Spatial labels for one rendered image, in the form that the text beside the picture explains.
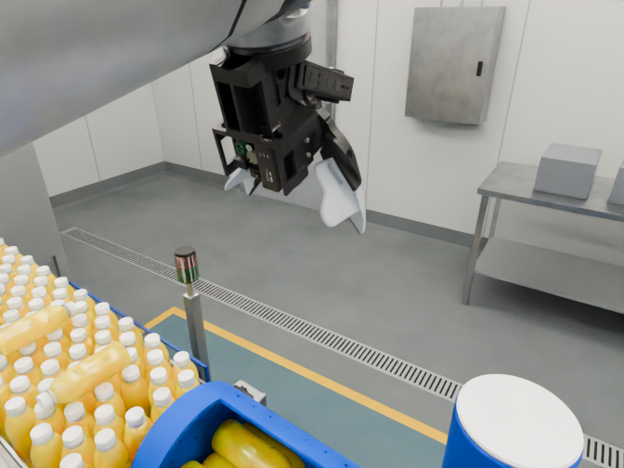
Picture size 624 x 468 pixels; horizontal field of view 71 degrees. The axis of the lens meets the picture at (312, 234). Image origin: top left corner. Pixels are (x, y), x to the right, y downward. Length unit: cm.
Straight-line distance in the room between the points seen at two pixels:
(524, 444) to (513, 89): 296
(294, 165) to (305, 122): 4
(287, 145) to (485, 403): 97
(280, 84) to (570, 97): 341
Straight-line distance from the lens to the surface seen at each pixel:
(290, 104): 39
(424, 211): 418
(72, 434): 113
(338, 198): 42
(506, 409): 123
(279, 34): 34
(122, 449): 112
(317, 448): 85
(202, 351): 156
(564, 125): 376
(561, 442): 121
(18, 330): 138
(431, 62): 366
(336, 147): 40
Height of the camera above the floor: 189
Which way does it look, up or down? 27 degrees down
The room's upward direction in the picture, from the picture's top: straight up
